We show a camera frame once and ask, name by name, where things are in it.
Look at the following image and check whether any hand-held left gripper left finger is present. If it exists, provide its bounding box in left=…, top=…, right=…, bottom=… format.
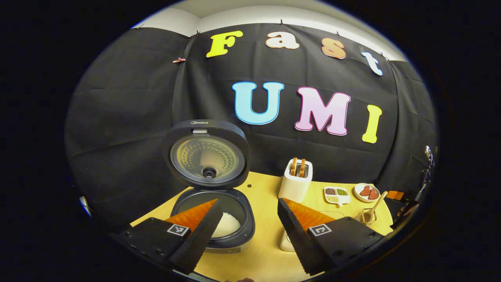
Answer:
left=117, top=199, right=224, bottom=275

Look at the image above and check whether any dark metal stand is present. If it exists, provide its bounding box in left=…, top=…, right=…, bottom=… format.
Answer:
left=419, top=145, right=435, bottom=204

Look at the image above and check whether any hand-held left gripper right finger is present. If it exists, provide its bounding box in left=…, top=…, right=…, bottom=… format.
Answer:
left=277, top=198, right=388, bottom=276

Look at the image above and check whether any white rice heap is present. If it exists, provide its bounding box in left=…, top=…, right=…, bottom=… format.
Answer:
left=211, top=212, right=241, bottom=239

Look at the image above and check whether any white divided bean dish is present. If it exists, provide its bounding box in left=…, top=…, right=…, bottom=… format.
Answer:
left=324, top=186, right=351, bottom=207

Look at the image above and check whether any black backdrop cloth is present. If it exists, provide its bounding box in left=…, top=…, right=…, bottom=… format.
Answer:
left=65, top=23, right=437, bottom=228

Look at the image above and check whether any wooden spoon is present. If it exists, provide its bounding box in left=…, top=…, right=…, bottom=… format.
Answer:
left=362, top=191, right=389, bottom=224

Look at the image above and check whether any white toaster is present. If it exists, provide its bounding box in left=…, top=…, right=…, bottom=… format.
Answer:
left=278, top=158, right=313, bottom=203

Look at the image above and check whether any dark grey rice cooker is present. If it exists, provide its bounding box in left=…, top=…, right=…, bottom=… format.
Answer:
left=162, top=119, right=256, bottom=253

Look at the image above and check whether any round white plate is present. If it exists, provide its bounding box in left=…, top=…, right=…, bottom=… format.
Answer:
left=354, top=183, right=380, bottom=203

